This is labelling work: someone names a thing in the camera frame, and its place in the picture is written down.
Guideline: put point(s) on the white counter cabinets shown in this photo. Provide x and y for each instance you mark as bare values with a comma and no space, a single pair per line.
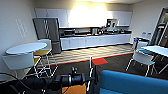
83,41

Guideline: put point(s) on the steel refrigerator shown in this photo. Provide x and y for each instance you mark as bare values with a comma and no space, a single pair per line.
46,31

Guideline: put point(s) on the white upper cabinets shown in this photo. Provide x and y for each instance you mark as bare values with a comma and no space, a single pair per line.
50,12

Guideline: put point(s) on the large blue sofa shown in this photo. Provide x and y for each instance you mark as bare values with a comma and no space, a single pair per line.
133,83

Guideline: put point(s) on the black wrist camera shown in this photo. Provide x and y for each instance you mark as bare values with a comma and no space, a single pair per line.
74,70

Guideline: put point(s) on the white plastic hanger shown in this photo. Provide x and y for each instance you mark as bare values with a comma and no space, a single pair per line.
91,66

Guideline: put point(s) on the white round table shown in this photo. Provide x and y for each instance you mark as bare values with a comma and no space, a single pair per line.
25,47

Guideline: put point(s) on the black coffee machine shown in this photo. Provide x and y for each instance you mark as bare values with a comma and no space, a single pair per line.
111,24

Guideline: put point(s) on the white dining chair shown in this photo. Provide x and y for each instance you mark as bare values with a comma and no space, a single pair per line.
142,44
143,59

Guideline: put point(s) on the black microwave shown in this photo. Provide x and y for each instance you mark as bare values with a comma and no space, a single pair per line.
69,32

